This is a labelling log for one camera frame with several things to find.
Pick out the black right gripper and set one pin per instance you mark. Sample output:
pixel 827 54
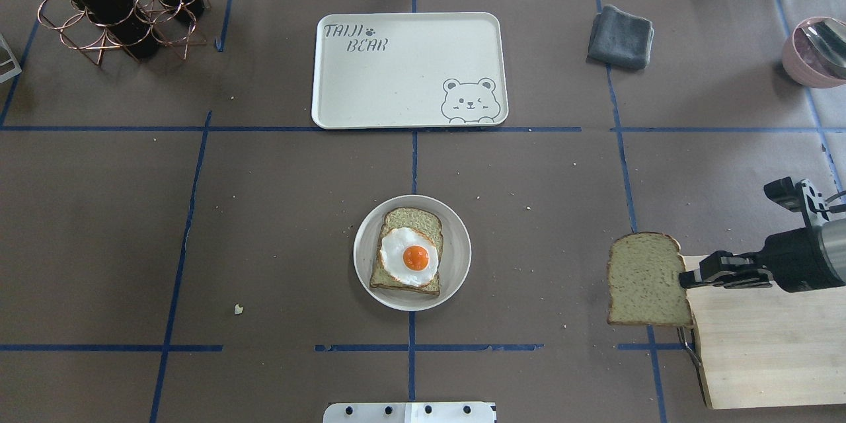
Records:
pixel 795 259

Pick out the bread slice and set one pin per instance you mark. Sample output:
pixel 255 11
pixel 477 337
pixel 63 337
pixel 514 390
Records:
pixel 421 220
pixel 643 280

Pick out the white round plate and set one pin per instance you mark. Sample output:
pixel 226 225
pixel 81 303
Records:
pixel 456 253

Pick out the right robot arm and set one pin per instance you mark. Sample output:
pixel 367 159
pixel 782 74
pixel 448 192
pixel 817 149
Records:
pixel 832 238

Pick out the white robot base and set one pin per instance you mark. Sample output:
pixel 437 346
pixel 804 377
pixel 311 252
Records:
pixel 458 411

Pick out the cream bear tray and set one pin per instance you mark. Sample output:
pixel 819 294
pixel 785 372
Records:
pixel 409 70

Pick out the wooden cutting board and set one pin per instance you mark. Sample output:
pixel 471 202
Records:
pixel 766 347

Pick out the pink bowl with ice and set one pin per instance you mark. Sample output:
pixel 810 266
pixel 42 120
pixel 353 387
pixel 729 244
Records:
pixel 801 61

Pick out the steel scoop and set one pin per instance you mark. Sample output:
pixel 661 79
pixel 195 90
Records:
pixel 827 38

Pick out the grey folded cloth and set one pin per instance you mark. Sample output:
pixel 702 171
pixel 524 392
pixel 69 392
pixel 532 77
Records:
pixel 620 38

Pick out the fried egg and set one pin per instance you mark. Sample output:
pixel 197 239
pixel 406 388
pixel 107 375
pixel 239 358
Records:
pixel 409 257

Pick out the white metal object at edge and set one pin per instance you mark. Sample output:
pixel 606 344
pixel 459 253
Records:
pixel 10 67

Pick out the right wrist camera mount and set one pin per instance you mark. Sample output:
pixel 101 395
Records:
pixel 800 196

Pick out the copper wire bottle rack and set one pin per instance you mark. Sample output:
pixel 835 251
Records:
pixel 77 32

